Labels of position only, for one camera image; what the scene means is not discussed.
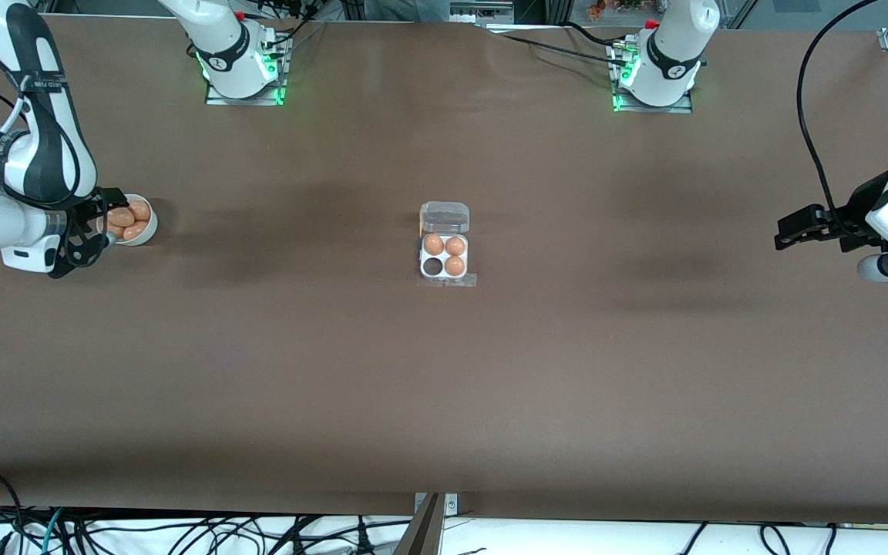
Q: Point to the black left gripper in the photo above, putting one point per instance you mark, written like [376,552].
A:
[854,217]

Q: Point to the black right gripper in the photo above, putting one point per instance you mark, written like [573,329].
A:
[92,219]

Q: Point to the brown egg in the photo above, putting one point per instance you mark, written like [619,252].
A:
[433,244]
[141,210]
[136,232]
[122,218]
[454,266]
[455,246]
[115,231]

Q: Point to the clear plastic egg box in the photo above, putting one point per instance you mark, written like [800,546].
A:
[444,256]

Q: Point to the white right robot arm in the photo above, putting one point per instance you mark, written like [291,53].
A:
[43,154]

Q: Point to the grey background equipment box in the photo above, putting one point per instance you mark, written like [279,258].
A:
[482,11]

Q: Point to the white round bowl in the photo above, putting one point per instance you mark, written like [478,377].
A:
[146,236]

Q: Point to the clear tape strip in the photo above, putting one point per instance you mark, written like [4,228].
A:
[472,281]

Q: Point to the dark angled support strut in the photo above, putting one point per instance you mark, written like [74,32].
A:
[421,536]

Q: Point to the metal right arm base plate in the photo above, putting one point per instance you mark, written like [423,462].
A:
[216,99]

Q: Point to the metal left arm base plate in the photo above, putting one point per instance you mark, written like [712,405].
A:
[683,109]

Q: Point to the small metal table bracket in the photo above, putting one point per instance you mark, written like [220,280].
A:
[451,504]

